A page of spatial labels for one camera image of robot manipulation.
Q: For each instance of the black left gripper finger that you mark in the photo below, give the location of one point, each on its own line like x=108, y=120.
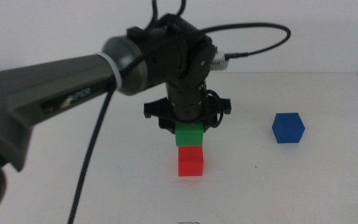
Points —
x=170, y=128
x=207, y=127

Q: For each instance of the green cube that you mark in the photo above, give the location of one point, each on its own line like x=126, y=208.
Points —
x=189, y=134

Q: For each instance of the red cube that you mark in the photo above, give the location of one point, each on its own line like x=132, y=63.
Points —
x=190, y=161

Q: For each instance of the blue cube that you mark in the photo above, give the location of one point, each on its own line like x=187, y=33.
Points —
x=288, y=128

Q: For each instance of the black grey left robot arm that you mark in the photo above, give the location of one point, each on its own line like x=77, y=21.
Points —
x=42, y=84

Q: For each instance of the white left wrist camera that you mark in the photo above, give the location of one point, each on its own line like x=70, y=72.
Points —
x=220, y=61

